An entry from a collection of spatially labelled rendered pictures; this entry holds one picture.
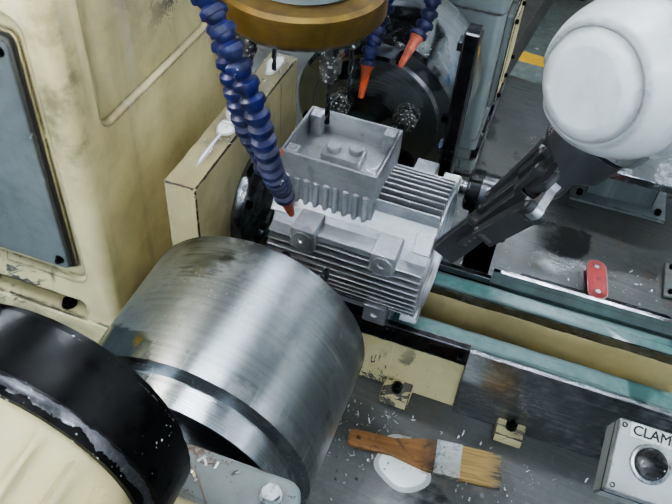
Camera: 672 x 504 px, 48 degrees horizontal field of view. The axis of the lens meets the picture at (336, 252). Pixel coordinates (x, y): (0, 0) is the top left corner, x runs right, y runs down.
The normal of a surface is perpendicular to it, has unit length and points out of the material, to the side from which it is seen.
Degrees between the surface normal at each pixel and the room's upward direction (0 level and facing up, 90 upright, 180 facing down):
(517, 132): 0
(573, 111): 79
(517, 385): 90
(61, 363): 22
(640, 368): 90
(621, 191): 90
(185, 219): 90
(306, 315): 36
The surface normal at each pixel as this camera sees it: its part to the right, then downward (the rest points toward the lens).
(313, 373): 0.76, -0.23
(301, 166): -0.36, 0.65
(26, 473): 0.54, -0.45
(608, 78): -0.82, 0.24
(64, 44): 0.94, 0.28
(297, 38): 0.01, 0.71
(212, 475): 0.06, -0.70
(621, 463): -0.08, -0.37
